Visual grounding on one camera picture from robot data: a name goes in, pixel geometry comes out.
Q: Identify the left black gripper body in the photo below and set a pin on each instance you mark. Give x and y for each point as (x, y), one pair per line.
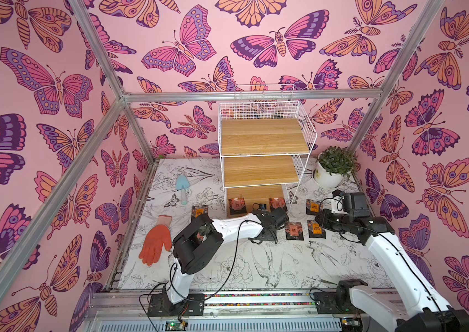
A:
(274, 236)

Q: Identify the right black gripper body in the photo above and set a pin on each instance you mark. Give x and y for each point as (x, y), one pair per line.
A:
(326, 220)

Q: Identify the orange jasmine tea bag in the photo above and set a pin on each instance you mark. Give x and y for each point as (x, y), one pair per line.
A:
(197, 211)
(315, 230)
(313, 207)

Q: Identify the middle-shelf black tea bag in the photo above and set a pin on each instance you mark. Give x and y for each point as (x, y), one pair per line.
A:
(294, 231)

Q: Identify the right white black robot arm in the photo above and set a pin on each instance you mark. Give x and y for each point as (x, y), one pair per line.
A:
(425, 308)

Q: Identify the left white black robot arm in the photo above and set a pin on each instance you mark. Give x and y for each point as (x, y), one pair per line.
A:
(194, 248)

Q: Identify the right bottom-shelf black tea bag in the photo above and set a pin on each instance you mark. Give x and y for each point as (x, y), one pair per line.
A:
(277, 202)

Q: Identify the bottom-shelf black tea bag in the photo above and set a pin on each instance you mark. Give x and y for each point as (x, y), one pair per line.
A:
(237, 206)
(277, 202)

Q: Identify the bottom wooden shelf board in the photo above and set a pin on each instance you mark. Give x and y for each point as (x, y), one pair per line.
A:
(254, 194)

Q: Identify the wooden shelf board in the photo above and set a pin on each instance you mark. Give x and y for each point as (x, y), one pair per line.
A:
(254, 194)
(261, 137)
(259, 170)

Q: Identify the left bottom-shelf black tea bag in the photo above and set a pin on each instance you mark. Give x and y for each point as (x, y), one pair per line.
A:
(237, 206)

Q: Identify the middle wooden shelf board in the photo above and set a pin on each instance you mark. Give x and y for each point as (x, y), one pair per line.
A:
(259, 170)

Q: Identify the top wooden shelf board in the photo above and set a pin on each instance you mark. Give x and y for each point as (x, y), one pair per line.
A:
(261, 137)

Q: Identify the green potted plant white pot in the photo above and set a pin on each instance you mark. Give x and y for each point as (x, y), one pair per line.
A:
(333, 166)

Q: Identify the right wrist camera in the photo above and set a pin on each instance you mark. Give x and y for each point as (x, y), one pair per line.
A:
(337, 201)

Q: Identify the white wire shelf rack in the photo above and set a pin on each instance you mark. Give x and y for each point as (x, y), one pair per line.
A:
(294, 109)

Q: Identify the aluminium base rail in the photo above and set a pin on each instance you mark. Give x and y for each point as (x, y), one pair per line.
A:
(280, 310)

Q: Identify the aluminium frame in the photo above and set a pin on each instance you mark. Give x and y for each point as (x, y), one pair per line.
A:
(42, 218)

